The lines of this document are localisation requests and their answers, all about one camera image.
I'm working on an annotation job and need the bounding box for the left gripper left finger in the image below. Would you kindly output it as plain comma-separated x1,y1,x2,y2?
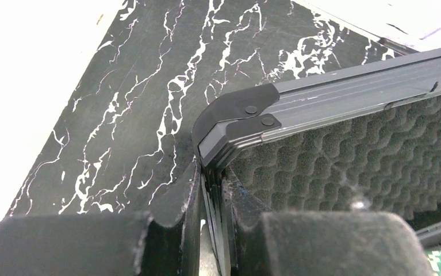
0,162,201,275

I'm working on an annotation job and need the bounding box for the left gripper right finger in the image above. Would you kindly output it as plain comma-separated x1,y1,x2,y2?
223,169,432,275

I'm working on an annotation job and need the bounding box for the black poker set case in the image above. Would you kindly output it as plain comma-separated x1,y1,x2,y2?
192,48,441,275

